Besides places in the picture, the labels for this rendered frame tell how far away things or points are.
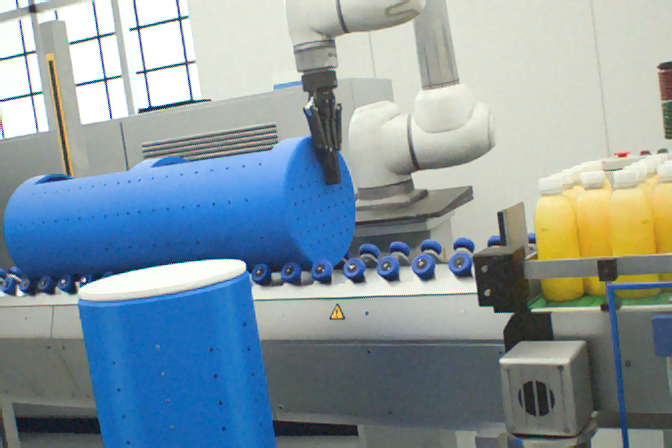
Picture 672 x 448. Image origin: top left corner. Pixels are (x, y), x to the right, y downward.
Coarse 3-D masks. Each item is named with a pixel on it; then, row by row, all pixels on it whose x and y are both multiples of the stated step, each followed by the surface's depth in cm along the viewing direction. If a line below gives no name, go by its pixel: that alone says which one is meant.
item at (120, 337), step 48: (240, 288) 137; (96, 336) 132; (144, 336) 128; (192, 336) 130; (240, 336) 135; (96, 384) 135; (144, 384) 129; (192, 384) 130; (240, 384) 135; (144, 432) 130; (192, 432) 130; (240, 432) 134
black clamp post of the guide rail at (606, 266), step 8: (600, 264) 131; (608, 264) 130; (616, 264) 132; (600, 272) 131; (608, 272) 131; (616, 272) 131; (600, 280) 131; (608, 280) 131; (600, 304) 132; (608, 304) 132
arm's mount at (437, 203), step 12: (432, 192) 239; (444, 192) 235; (456, 192) 231; (468, 192) 234; (420, 204) 222; (432, 204) 219; (444, 204) 215; (456, 204) 222; (360, 216) 221; (372, 216) 217; (384, 216) 214; (396, 216) 211; (408, 216) 209; (420, 216) 208; (432, 216) 207
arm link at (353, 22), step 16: (352, 0) 170; (368, 0) 169; (384, 0) 169; (400, 0) 168; (416, 0) 169; (352, 16) 171; (368, 16) 170; (384, 16) 170; (400, 16) 170; (416, 16) 172; (352, 32) 176
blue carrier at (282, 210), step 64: (64, 192) 205; (128, 192) 193; (192, 192) 182; (256, 192) 173; (320, 192) 181; (64, 256) 205; (128, 256) 195; (192, 256) 187; (256, 256) 179; (320, 256) 179
